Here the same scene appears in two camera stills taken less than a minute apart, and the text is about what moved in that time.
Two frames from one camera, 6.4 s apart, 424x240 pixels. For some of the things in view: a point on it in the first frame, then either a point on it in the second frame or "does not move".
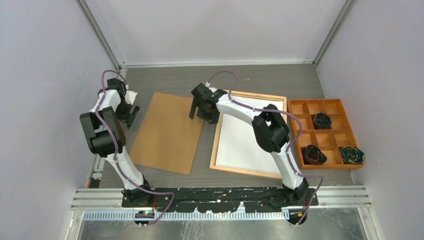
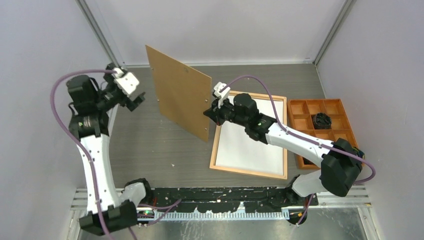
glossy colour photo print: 238,146 does not move
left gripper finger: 131,116 → 139,100
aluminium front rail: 346,198 does not move
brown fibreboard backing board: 168,136 → 183,93
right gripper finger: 192,111 → 210,113
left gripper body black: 122,111 → 111,96
